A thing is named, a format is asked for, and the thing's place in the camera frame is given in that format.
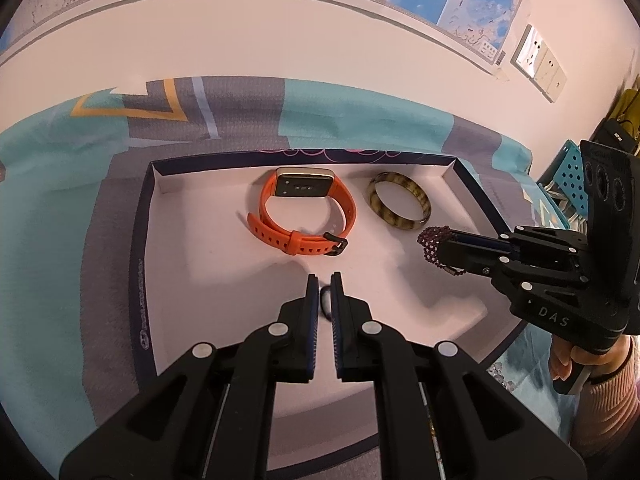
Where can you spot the person's right forearm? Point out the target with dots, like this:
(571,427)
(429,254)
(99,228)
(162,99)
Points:
(612,410)

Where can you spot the blue perforated plastic chair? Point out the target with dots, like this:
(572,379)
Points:
(570,170)

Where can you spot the tortoiseshell bangle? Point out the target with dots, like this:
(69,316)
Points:
(400,200)

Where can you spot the person's right hand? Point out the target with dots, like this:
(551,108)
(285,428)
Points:
(562,362)

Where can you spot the black handbag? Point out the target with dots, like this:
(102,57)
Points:
(617,135)

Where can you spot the white wall socket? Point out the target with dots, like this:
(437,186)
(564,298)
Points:
(546,67)
(527,47)
(557,82)

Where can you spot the patterned cloth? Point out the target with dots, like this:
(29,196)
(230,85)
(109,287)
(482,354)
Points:
(567,212)

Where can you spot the white tray with dark rim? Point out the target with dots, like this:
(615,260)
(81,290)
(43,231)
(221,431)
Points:
(210,270)

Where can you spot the orange smartwatch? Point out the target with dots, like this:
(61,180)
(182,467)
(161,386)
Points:
(300,210)

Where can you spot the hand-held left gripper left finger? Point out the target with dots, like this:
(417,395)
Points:
(312,312)

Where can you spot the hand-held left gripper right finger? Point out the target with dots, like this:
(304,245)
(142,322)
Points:
(336,312)

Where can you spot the yellow garment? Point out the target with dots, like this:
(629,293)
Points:
(629,107)

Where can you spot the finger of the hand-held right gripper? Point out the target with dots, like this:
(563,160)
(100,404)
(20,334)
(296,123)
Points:
(475,259)
(480,241)

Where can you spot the blue sea wall map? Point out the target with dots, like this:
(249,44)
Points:
(485,5)

